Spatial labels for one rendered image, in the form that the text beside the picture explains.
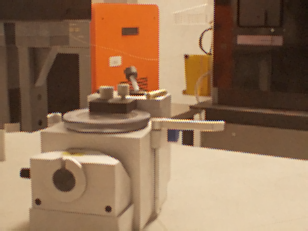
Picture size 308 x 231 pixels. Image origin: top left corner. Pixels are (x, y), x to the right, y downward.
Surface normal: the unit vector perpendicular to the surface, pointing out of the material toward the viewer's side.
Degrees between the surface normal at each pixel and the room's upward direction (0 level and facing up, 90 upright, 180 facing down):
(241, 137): 90
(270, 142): 90
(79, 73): 90
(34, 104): 90
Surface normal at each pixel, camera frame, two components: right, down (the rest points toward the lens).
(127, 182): 0.96, 0.05
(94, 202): -0.28, 0.18
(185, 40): -0.48, 0.16
